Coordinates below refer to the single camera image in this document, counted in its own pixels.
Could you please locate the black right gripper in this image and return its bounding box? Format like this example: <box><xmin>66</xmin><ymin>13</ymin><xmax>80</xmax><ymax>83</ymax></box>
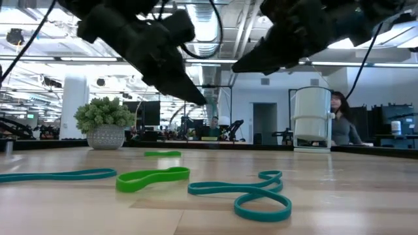
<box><xmin>231</xmin><ymin>6</ymin><xmax>330</xmax><ymax>76</ymax></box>

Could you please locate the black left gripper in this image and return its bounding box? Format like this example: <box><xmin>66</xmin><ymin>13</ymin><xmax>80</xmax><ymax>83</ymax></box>
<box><xmin>127</xmin><ymin>22</ymin><xmax>207</xmax><ymax>106</ymax></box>

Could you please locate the green rubber band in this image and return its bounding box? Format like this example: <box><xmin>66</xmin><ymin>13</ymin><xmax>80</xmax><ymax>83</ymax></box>
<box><xmin>144</xmin><ymin>150</ymin><xmax>182</xmax><ymax>158</ymax></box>
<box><xmin>116</xmin><ymin>166</ymin><xmax>191</xmax><ymax>193</ymax></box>

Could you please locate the teal rubber band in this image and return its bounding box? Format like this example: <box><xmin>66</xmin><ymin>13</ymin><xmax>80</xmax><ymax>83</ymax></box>
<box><xmin>187</xmin><ymin>170</ymin><xmax>293</xmax><ymax>223</ymax></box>
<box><xmin>0</xmin><ymin>168</ymin><xmax>118</xmax><ymax>183</ymax></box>

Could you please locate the black monitor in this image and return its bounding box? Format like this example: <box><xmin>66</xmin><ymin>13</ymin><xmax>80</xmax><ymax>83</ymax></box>
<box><xmin>123</xmin><ymin>100</ymin><xmax>161</xmax><ymax>127</ymax></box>

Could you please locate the person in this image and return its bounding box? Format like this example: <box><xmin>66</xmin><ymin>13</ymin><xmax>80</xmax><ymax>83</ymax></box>
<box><xmin>199</xmin><ymin>116</ymin><xmax>223</xmax><ymax>142</ymax></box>
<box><xmin>329</xmin><ymin>91</ymin><xmax>365</xmax><ymax>147</ymax></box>

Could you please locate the grey doorway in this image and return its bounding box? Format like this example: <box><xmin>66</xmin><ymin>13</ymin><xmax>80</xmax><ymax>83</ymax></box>
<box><xmin>253</xmin><ymin>102</ymin><xmax>278</xmax><ymax>145</ymax></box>

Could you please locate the white cylindrical canister on stand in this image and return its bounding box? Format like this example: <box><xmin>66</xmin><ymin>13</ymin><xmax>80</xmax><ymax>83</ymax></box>
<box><xmin>290</xmin><ymin>86</ymin><xmax>336</xmax><ymax>153</ymax></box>

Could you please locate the bright ceiling light panel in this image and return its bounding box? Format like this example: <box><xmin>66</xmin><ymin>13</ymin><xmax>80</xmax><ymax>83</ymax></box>
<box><xmin>326</xmin><ymin>32</ymin><xmax>415</xmax><ymax>50</ymax></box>

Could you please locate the green plant in patterned pot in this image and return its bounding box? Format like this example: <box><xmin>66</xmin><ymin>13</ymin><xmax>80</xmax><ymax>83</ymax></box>
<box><xmin>73</xmin><ymin>96</ymin><xmax>137</xmax><ymax>151</ymax></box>

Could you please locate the long ceiling light strip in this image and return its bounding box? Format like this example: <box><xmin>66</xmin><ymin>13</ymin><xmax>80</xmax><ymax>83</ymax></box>
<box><xmin>0</xmin><ymin>55</ymin><xmax>418</xmax><ymax>68</ymax></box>

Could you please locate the black panel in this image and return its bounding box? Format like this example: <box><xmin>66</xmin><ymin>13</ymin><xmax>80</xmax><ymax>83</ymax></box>
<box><xmin>349</xmin><ymin>106</ymin><xmax>370</xmax><ymax>142</ymax></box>

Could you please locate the white building pillar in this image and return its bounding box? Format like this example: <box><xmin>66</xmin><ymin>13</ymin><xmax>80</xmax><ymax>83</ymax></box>
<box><xmin>59</xmin><ymin>73</ymin><xmax>89</xmax><ymax>140</ymax></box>

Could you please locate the dark equipment rack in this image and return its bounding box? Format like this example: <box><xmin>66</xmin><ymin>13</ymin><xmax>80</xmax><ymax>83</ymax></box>
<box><xmin>372</xmin><ymin>103</ymin><xmax>418</xmax><ymax>148</ymax></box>

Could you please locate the black left wrist camera cable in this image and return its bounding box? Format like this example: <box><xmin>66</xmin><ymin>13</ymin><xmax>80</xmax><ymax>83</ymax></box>
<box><xmin>181</xmin><ymin>0</ymin><xmax>225</xmax><ymax>60</ymax></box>

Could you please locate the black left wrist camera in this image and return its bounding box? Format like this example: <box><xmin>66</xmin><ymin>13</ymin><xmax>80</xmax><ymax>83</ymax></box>
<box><xmin>161</xmin><ymin>8</ymin><xmax>197</xmax><ymax>45</ymax></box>

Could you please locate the silver ribbed ventilation duct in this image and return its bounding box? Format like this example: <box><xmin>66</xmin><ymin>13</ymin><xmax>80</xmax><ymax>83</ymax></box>
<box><xmin>189</xmin><ymin>3</ymin><xmax>226</xmax><ymax>112</ymax></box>

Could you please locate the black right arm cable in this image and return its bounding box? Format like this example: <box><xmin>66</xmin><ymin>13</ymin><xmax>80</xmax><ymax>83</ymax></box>
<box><xmin>344</xmin><ymin>21</ymin><xmax>385</xmax><ymax>101</ymax></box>

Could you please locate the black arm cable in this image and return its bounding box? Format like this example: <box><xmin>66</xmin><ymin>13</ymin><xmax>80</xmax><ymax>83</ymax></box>
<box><xmin>0</xmin><ymin>0</ymin><xmax>58</xmax><ymax>82</ymax></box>
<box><xmin>344</xmin><ymin>21</ymin><xmax>385</xmax><ymax>101</ymax></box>

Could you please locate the black aluminium table frame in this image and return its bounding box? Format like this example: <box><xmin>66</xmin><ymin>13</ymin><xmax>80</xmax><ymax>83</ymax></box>
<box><xmin>0</xmin><ymin>138</ymin><xmax>418</xmax><ymax>161</ymax></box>

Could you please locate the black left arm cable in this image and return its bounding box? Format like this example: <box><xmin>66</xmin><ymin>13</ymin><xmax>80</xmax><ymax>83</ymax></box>
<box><xmin>0</xmin><ymin>0</ymin><xmax>58</xmax><ymax>82</ymax></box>

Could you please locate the black ceiling cable reel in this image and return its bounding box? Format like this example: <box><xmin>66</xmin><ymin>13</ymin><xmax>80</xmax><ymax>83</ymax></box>
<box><xmin>5</xmin><ymin>27</ymin><xmax>25</xmax><ymax>46</ymax></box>

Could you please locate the grey metal post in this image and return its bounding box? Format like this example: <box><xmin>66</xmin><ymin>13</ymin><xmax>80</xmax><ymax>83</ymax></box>
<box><xmin>3</xmin><ymin>138</ymin><xmax>14</xmax><ymax>156</ymax></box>

